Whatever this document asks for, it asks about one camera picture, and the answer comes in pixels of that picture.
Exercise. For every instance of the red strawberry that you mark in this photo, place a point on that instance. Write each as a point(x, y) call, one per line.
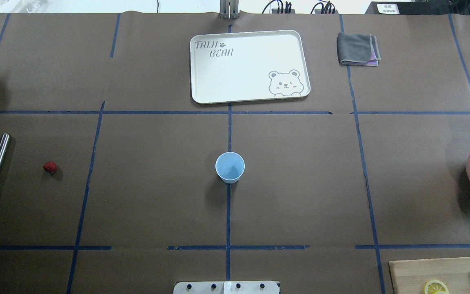
point(50, 167)

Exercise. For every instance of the light blue plastic cup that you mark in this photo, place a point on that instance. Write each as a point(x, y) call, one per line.
point(230, 166)

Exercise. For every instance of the cream bear serving tray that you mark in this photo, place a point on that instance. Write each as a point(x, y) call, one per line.
point(248, 66)

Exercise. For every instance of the folded grey cloth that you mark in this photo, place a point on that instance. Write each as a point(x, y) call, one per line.
point(358, 50)

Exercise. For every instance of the black box with label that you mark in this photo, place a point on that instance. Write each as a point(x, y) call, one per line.
point(418, 7)

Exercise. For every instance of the wooden cutting board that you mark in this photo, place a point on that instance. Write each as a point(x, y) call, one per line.
point(410, 276)

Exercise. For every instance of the lemon slice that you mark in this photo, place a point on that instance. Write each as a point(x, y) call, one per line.
point(435, 287)

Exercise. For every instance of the grey metal bracket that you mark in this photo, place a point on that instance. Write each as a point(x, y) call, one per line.
point(229, 9)

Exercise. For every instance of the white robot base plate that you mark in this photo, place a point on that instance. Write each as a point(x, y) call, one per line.
point(227, 287)

